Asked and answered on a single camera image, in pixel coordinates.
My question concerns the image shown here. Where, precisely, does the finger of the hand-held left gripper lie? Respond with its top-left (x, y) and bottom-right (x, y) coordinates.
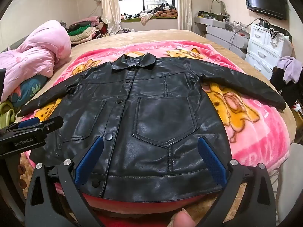
top-left (18, 117), bottom-right (41, 129)
top-left (3, 116), bottom-right (64, 136)

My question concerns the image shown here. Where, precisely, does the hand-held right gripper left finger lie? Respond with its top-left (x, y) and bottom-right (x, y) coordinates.
top-left (25, 136), bottom-right (105, 227)

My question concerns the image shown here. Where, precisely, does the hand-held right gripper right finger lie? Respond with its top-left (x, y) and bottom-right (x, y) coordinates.
top-left (198, 137), bottom-right (278, 227)

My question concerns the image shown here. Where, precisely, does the black leather jacket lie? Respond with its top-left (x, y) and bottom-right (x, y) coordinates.
top-left (16, 53), bottom-right (287, 202)

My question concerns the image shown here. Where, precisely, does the stack of folded clothes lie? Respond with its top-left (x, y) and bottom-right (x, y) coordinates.
top-left (60, 16), bottom-right (123, 45)

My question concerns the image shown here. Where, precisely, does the heap of scattered clothes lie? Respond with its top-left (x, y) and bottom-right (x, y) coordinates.
top-left (121, 2), bottom-right (178, 24)

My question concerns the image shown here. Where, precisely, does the person's right hand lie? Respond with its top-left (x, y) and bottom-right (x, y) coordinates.
top-left (172, 208), bottom-right (197, 227)

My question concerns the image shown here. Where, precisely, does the green cloth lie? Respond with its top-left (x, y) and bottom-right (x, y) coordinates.
top-left (0, 100), bottom-right (17, 129)

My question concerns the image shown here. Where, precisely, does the teal leaf print pillow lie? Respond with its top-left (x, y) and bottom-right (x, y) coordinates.
top-left (11, 74), bottom-right (48, 108)

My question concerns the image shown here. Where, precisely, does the pink printed bear blanket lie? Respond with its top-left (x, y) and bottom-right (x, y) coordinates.
top-left (24, 40), bottom-right (290, 208)

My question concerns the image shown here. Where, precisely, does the pink duvet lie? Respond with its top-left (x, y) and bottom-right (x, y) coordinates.
top-left (0, 20), bottom-right (72, 100)

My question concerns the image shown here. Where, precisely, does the person's red clothing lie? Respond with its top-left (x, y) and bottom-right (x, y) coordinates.
top-left (54, 182), bottom-right (225, 227)

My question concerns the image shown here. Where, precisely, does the dark garment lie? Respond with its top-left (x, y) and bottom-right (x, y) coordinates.
top-left (270, 66), bottom-right (303, 101)

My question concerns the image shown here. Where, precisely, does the purple garment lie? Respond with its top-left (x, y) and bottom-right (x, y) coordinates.
top-left (277, 56), bottom-right (303, 84)

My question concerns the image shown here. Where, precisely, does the white drawer cabinet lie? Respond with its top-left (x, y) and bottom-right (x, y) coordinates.
top-left (245, 24), bottom-right (290, 81)

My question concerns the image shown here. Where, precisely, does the cream curtain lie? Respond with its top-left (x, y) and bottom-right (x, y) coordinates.
top-left (177, 0), bottom-right (193, 31)
top-left (95, 0), bottom-right (122, 35)

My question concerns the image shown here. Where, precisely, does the grey dressing table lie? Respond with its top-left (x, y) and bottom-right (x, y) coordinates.
top-left (194, 16), bottom-right (251, 59)

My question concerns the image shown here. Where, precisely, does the bed with beige sheet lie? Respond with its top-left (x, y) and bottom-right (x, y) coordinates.
top-left (0, 29), bottom-right (297, 220)

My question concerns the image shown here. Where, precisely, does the black flat screen television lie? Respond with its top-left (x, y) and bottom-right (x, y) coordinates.
top-left (244, 0), bottom-right (288, 20)

